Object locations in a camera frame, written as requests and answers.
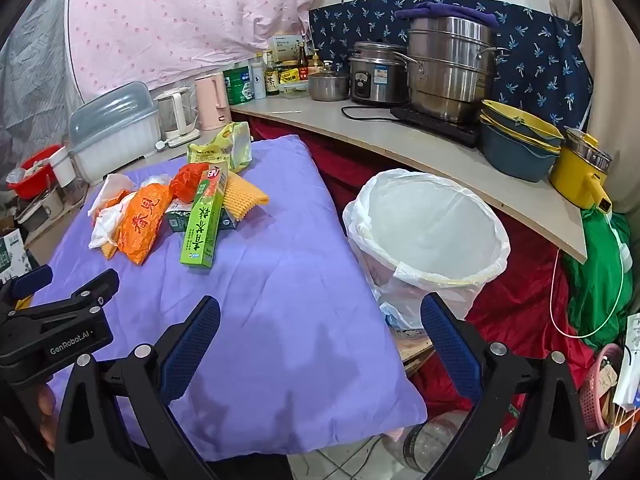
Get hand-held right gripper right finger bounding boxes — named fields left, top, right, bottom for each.
left=420, top=292, right=591, bottom=480

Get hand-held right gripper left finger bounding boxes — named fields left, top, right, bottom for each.
left=52, top=295, right=223, bottom=480

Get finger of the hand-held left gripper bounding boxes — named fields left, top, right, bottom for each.
left=20, top=268, right=121, bottom=326
left=0, top=265, right=54, bottom=312

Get white bag-lined waste bin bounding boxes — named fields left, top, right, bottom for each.
left=342, top=169, right=512, bottom=333

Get yellow-green food packet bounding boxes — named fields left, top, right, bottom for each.
left=187, top=122, right=253, bottom=173

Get person's left hand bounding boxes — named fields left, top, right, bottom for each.
left=36, top=382, right=59, bottom=453

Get printed cardboard box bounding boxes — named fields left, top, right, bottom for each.
left=0, top=227, right=38, bottom=283

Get white plastic bag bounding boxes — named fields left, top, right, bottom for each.
left=88, top=174, right=138, bottom=250

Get orange snack bag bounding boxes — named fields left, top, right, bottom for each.
left=116, top=183, right=168, bottom=266

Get red cloth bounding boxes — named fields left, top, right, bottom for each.
left=247, top=120, right=596, bottom=436

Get red plastic basin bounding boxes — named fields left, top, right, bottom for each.
left=6, top=144, right=65, bottom=200

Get clear plastic bottle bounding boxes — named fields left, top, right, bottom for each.
left=395, top=410, right=501, bottom=473

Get purple tablecloth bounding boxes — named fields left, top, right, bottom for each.
left=30, top=134, right=428, bottom=461

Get small green white box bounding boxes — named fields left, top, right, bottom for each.
left=165, top=199, right=236, bottom=233

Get white lidded clear container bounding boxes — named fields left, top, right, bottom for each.
left=49, top=146, right=83, bottom=206

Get green toothpaste box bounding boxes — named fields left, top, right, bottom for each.
left=180, top=162, right=230, bottom=268

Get red-orange plastic bag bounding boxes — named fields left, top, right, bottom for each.
left=169, top=162, right=206, bottom=203

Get pink plastic basket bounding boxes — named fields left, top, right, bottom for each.
left=580, top=344, right=626, bottom=433

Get yellow waffle cloth right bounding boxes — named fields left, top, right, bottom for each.
left=222, top=172, right=270, bottom=223

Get white dish rack grey lid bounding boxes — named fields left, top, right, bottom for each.
left=67, top=81, right=162, bottom=184

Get green cloth bag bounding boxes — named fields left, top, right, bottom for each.
left=562, top=207, right=633, bottom=351

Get grey translucent plastic sheet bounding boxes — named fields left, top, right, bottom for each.
left=0, top=0, right=83, bottom=171

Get stacked blue yellow bowls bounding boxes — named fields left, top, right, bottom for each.
left=479, top=122, right=561, bottom=183

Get white glass kettle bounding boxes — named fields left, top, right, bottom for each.
left=154, top=86, right=201, bottom=148

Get yellow electric pot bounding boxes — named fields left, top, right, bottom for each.
left=549, top=127, right=615, bottom=213

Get black induction cooktop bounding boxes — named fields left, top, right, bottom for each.
left=390, top=105, right=483, bottom=148

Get pink electric kettle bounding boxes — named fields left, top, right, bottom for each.
left=194, top=71, right=232, bottom=131

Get yellow plastic bowl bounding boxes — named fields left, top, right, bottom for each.
left=480, top=100, right=565, bottom=143

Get green tin can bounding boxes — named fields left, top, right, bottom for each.
left=222, top=66, right=256, bottom=106

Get large steel steamer pot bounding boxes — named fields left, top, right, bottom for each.
left=397, top=16, right=511, bottom=126

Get dark sauce bottle yellow label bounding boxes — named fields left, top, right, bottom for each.
left=264, top=51, right=280, bottom=97

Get steel rice cooker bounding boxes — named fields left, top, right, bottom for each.
left=348, top=41, right=410, bottom=107

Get small steel pot with lid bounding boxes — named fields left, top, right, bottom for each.
left=307, top=61, right=351, bottom=102

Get pink dotted quilt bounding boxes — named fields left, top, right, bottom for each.
left=65, top=0, right=336, bottom=101

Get navy leaf-print cloth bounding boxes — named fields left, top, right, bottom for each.
left=307, top=0, right=596, bottom=131

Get dark purple cloth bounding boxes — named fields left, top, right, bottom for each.
left=394, top=1, right=500, bottom=28

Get white thin cable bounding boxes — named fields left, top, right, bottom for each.
left=549, top=247, right=626, bottom=338

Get black power cable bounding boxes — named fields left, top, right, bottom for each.
left=341, top=105, right=401, bottom=123

